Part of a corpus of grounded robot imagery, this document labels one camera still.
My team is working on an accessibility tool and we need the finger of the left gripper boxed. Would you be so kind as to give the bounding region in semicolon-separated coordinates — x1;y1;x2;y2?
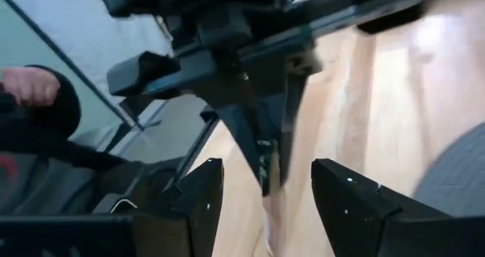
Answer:
279;74;308;186
216;104;274;196

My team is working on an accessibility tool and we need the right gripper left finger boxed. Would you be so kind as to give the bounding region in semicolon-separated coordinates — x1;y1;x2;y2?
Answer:
0;157;225;257

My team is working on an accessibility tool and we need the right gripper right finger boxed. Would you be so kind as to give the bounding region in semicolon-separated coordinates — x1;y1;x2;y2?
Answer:
311;158;485;257

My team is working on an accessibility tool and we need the grey round mat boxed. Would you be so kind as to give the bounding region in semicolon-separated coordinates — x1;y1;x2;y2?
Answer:
412;122;485;217

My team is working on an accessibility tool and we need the person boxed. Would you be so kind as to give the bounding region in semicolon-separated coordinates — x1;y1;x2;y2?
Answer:
0;64;186;217

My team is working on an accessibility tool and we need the person's hand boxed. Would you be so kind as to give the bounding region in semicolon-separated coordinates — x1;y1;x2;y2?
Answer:
0;66;61;107

